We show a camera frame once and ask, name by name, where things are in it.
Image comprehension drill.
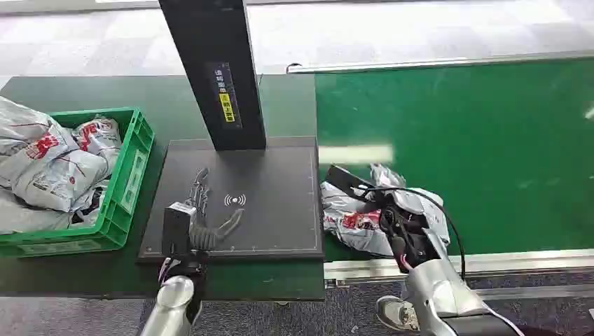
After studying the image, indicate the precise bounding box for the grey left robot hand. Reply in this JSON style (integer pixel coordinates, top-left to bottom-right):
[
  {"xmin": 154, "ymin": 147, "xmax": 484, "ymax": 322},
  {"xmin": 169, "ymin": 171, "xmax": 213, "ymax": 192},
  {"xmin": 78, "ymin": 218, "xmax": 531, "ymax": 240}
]
[{"xmin": 184, "ymin": 167, "xmax": 245, "ymax": 253}]

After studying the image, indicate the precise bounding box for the dark right robot hand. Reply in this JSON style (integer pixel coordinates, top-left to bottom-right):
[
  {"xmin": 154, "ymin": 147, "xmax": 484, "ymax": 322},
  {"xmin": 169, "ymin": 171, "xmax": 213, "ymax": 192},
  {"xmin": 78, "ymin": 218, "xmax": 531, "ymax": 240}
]
[{"xmin": 356, "ymin": 189, "xmax": 443, "ymax": 274}]

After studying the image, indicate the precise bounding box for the person's grey shoe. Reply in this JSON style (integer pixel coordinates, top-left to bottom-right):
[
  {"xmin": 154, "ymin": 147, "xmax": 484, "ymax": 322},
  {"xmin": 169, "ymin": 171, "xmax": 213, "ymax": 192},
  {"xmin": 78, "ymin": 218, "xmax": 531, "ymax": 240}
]
[{"xmin": 375, "ymin": 295, "xmax": 422, "ymax": 333}]

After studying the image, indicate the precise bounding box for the green plastic crate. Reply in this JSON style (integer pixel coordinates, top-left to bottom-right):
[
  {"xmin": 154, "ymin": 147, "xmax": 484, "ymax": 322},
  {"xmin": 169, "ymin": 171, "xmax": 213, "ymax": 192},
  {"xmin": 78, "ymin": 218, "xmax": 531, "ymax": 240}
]
[{"xmin": 0, "ymin": 106, "xmax": 156, "ymax": 259}]

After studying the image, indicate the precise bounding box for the green conveyor belt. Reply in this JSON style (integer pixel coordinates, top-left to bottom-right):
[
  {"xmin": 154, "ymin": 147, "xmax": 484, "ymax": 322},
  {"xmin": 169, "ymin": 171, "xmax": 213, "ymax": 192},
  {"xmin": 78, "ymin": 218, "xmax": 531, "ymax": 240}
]
[{"xmin": 315, "ymin": 57, "xmax": 594, "ymax": 263}]

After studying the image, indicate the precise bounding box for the yellow and black label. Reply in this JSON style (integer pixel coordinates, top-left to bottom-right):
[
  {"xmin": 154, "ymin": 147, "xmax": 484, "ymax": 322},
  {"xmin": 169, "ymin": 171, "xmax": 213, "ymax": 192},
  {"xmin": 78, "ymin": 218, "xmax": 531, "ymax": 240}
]
[{"xmin": 212, "ymin": 62, "xmax": 243, "ymax": 130}]

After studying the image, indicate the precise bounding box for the small grey parcel bag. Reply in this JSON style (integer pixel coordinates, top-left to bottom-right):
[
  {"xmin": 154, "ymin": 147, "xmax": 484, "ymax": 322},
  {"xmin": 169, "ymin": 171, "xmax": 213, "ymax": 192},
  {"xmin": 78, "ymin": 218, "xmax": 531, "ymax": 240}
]
[{"xmin": 73, "ymin": 115, "xmax": 123, "ymax": 158}]

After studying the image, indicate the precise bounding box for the grey parcel bag red print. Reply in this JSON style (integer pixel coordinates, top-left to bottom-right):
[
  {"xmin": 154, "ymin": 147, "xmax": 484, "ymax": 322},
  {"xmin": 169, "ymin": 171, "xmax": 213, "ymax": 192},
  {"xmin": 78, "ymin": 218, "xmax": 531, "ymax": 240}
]
[{"xmin": 11, "ymin": 147, "xmax": 122, "ymax": 214}]

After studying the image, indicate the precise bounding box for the flat grey parcel bag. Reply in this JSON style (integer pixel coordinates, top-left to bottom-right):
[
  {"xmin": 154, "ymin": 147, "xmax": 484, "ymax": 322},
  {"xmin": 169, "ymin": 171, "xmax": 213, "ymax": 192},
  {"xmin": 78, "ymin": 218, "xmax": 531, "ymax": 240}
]
[{"xmin": 0, "ymin": 183, "xmax": 109, "ymax": 236}]

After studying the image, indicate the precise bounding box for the large grey parcel bag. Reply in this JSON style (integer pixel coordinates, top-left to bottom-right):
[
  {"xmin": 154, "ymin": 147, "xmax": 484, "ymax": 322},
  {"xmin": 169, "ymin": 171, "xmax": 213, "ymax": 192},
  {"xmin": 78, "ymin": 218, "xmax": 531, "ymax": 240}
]
[{"xmin": 0, "ymin": 96, "xmax": 81, "ymax": 188}]

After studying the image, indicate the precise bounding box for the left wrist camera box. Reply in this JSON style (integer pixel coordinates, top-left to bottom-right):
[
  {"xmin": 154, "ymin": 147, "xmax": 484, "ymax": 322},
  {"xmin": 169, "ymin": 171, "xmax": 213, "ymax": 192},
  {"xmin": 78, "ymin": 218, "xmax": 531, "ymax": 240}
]
[{"xmin": 160, "ymin": 202, "xmax": 198, "ymax": 257}]

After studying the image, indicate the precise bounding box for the black cable loop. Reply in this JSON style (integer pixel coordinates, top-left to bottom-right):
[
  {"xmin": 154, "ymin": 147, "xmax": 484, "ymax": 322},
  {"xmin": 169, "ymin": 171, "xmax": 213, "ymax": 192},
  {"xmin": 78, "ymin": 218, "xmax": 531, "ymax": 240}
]
[{"xmin": 362, "ymin": 185, "xmax": 467, "ymax": 282}]

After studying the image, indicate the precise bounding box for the black scanner base plate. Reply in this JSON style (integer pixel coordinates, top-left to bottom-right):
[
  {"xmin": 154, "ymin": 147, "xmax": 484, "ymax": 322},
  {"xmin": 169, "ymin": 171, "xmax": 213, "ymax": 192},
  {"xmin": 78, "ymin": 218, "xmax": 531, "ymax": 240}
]
[{"xmin": 137, "ymin": 135, "xmax": 325, "ymax": 265}]

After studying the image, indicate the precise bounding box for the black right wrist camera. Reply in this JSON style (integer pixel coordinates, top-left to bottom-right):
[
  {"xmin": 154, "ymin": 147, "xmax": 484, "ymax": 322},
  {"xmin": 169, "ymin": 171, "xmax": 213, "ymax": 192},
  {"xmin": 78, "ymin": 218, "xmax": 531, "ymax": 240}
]
[{"xmin": 324, "ymin": 164, "xmax": 378, "ymax": 203}]

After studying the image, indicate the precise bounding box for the silver conveyor side rail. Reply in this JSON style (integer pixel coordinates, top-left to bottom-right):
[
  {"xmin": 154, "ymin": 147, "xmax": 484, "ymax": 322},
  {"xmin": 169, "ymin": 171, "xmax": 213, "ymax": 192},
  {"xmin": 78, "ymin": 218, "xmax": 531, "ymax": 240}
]
[
  {"xmin": 286, "ymin": 50, "xmax": 594, "ymax": 75},
  {"xmin": 323, "ymin": 249, "xmax": 594, "ymax": 300}
]

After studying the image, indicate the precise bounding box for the black scanner post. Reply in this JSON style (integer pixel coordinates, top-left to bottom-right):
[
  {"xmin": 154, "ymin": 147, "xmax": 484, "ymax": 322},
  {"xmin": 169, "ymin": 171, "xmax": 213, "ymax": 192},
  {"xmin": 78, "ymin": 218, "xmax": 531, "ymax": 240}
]
[{"xmin": 158, "ymin": 0, "xmax": 268, "ymax": 152}]

